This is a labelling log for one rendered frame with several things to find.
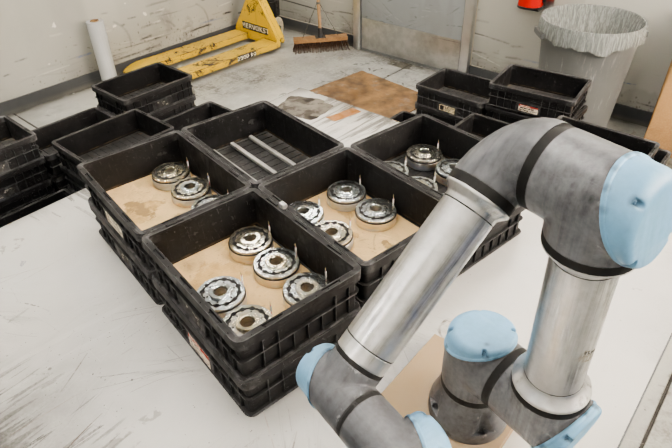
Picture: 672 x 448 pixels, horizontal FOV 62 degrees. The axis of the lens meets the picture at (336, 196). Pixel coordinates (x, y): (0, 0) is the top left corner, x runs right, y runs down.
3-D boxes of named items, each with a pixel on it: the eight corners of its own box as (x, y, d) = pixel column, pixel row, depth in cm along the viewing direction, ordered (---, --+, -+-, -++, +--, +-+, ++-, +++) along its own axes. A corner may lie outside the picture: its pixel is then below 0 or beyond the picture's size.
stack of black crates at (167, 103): (173, 136, 326) (158, 61, 300) (207, 152, 309) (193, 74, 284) (111, 164, 301) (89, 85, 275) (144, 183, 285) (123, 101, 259)
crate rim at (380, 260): (461, 218, 129) (462, 209, 128) (365, 277, 114) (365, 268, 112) (347, 152, 155) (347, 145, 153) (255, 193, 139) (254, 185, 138)
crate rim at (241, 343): (364, 277, 114) (365, 268, 112) (237, 355, 98) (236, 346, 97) (255, 193, 139) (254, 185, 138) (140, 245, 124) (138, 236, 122)
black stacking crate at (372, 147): (529, 202, 150) (537, 165, 144) (457, 249, 135) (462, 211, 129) (420, 147, 176) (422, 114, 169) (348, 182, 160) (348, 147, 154)
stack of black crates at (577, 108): (577, 164, 291) (599, 81, 265) (550, 193, 270) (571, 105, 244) (501, 140, 314) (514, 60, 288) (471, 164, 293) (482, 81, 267)
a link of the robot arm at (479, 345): (471, 339, 110) (479, 289, 102) (527, 386, 101) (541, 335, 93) (426, 371, 104) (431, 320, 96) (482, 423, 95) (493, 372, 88)
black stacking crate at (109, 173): (258, 224, 145) (253, 187, 138) (150, 276, 129) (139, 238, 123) (185, 164, 170) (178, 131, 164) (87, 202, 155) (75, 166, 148)
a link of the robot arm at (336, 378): (490, 76, 73) (271, 379, 74) (563, 105, 66) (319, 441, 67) (517, 118, 82) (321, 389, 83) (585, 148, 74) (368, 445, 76)
